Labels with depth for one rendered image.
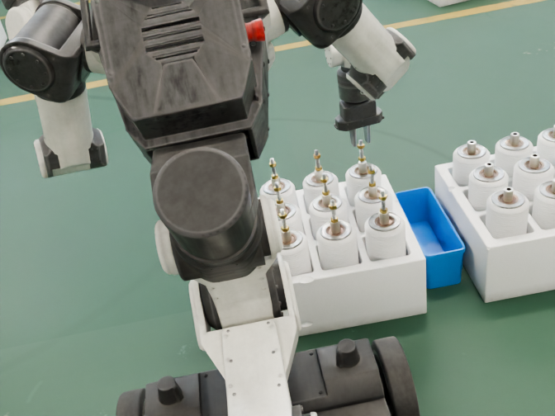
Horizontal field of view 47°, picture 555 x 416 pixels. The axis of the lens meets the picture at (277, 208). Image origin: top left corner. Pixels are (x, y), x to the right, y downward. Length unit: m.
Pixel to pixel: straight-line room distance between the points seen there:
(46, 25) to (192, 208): 0.48
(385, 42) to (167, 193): 0.59
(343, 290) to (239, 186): 0.84
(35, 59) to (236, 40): 0.34
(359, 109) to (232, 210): 0.92
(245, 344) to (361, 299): 0.47
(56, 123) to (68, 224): 1.12
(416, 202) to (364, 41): 0.83
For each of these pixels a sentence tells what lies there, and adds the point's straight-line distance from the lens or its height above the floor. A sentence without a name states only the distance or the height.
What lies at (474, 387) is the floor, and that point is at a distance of 1.51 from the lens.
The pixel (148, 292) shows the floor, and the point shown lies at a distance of 1.87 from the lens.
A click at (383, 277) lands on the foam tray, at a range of 1.54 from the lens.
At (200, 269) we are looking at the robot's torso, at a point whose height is 0.63.
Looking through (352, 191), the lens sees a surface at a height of 0.21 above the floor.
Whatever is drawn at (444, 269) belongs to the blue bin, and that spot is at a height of 0.06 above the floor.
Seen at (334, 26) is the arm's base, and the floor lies 0.82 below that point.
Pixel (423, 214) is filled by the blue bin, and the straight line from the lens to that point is 1.93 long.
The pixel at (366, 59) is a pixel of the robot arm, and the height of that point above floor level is 0.72.
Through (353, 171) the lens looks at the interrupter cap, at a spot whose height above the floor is 0.25.
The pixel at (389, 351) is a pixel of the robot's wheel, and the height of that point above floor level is 0.20.
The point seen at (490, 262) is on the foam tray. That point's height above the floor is 0.13.
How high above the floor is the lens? 1.17
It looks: 35 degrees down
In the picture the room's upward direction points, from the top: 10 degrees counter-clockwise
